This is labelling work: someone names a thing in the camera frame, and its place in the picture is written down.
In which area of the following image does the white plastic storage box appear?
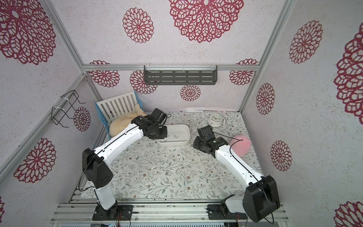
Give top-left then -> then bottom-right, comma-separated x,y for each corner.
157,124 -> 191,146

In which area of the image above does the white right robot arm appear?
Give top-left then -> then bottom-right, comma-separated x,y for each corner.
193,125 -> 280,223

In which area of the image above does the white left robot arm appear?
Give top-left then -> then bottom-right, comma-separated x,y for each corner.
82,108 -> 168,211

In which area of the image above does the white alarm clock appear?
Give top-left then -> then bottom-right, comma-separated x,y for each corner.
208,113 -> 225,128

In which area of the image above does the beige plush cloth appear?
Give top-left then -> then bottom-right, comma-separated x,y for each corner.
109,104 -> 147,138

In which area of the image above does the white slatted blue basket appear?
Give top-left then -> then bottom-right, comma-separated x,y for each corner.
95,91 -> 144,139

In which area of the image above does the dark grey wall shelf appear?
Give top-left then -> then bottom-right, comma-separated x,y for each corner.
144,65 -> 217,86

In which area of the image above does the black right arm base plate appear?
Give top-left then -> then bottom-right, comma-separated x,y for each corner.
207,195 -> 239,220

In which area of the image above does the black wire wall rack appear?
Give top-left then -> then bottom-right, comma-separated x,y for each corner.
50,89 -> 85,128

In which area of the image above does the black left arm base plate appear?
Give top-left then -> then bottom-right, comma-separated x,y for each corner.
92,202 -> 134,221

